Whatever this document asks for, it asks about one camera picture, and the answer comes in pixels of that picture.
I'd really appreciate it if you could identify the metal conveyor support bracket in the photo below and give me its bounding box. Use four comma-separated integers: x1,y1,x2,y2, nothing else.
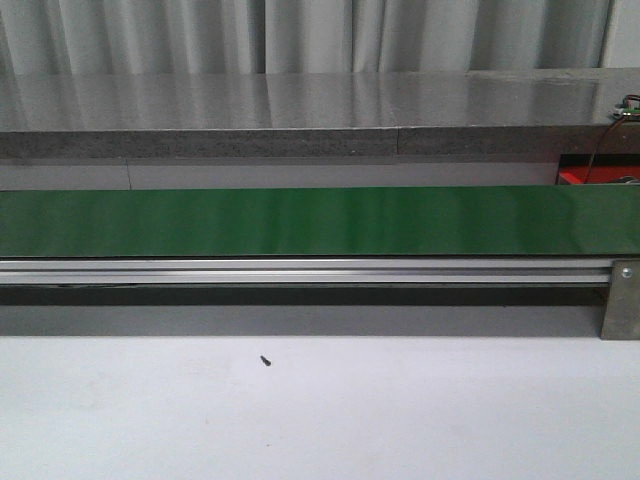
600,259,640,340

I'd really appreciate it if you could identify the aluminium conveyor side rail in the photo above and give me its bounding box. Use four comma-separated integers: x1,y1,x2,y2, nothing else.
1,258,614,286

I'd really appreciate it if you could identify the red and black wire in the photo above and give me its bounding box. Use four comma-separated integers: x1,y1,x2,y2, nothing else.
583,93,640,184

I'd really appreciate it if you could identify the red plastic tray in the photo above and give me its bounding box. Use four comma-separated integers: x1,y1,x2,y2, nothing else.
557,154,639,185

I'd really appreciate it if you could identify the green conveyor belt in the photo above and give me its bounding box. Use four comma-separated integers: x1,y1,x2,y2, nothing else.
1,185,639,258

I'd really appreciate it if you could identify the grey curtain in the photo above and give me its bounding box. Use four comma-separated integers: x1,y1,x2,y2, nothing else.
1,1,613,75

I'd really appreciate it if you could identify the small green circuit board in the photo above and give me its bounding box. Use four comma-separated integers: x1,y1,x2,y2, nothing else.
610,94,640,121

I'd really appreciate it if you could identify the grey stone-look back shelf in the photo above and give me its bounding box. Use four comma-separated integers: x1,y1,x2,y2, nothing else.
1,68,639,159

